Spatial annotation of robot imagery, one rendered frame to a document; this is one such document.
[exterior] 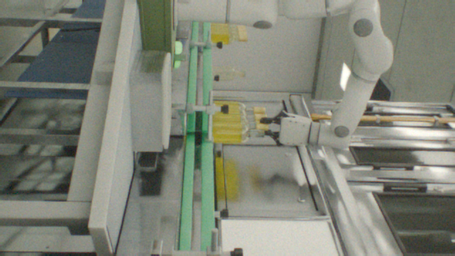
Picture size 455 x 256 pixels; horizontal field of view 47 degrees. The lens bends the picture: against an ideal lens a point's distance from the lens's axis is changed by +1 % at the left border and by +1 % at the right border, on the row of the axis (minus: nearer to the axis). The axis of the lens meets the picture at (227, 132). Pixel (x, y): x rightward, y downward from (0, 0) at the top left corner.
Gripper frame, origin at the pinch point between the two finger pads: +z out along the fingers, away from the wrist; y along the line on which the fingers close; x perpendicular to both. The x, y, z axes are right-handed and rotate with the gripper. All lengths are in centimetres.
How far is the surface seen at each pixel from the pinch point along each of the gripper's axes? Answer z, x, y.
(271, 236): -10.1, 42.8, -12.4
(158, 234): 12, 72, 6
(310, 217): -19.7, 30.9, -12.4
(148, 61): 27, 40, 34
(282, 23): 65, -583, -123
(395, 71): -74, -318, -84
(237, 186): 4.7, 20.9, -12.6
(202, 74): 24.8, -6.0, 13.5
